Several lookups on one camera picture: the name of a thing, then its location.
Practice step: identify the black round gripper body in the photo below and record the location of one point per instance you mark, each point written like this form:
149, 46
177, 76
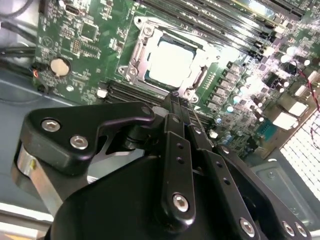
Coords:
112, 212

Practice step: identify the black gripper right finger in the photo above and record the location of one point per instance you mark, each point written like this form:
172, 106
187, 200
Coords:
225, 172

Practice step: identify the silver CPU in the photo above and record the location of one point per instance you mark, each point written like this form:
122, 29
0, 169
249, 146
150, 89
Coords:
172, 62

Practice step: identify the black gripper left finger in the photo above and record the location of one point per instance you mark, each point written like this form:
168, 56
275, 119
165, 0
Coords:
62, 140

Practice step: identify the metal socket cover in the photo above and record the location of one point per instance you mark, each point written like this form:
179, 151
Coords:
146, 47

